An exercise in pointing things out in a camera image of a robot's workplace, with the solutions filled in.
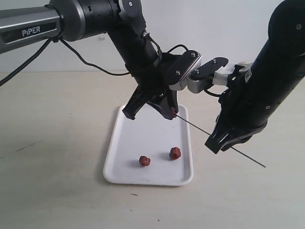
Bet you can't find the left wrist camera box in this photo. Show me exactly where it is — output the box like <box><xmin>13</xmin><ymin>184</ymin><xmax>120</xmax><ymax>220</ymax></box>
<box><xmin>164</xmin><ymin>50</ymin><xmax>202</xmax><ymax>91</ymax></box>

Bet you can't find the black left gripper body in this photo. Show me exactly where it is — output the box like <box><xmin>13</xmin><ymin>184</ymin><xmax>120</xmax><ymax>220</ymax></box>
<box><xmin>130</xmin><ymin>53</ymin><xmax>181</xmax><ymax>105</ymax></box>

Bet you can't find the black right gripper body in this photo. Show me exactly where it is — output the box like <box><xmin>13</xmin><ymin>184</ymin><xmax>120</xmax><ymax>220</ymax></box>
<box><xmin>214</xmin><ymin>64</ymin><xmax>268</xmax><ymax>138</ymax></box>

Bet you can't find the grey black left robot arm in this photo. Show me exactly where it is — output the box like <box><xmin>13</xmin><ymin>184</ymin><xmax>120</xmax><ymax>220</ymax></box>
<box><xmin>0</xmin><ymin>0</ymin><xmax>178</xmax><ymax>120</ymax></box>

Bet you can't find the black right camera cable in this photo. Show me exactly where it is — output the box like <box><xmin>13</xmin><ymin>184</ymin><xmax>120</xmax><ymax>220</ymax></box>
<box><xmin>204</xmin><ymin>87</ymin><xmax>231</xmax><ymax>97</ymax></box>

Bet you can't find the brown date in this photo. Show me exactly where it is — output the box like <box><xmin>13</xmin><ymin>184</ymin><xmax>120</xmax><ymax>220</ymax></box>
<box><xmin>139</xmin><ymin>156</ymin><xmax>151</xmax><ymax>167</ymax></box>
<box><xmin>171</xmin><ymin>107</ymin><xmax>177</xmax><ymax>115</ymax></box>
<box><xmin>169</xmin><ymin>147</ymin><xmax>181</xmax><ymax>160</ymax></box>

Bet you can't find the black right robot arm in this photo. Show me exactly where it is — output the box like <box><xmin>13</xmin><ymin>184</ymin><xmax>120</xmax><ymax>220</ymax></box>
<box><xmin>205</xmin><ymin>0</ymin><xmax>305</xmax><ymax>153</ymax></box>

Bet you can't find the thin metal skewer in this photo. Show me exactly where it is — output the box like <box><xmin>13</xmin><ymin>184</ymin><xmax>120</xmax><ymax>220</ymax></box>
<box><xmin>175</xmin><ymin>114</ymin><xmax>266</xmax><ymax>168</ymax></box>

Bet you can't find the white plastic tray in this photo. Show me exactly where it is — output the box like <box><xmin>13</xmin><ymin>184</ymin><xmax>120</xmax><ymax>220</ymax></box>
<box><xmin>103</xmin><ymin>105</ymin><xmax>194</xmax><ymax>187</ymax></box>

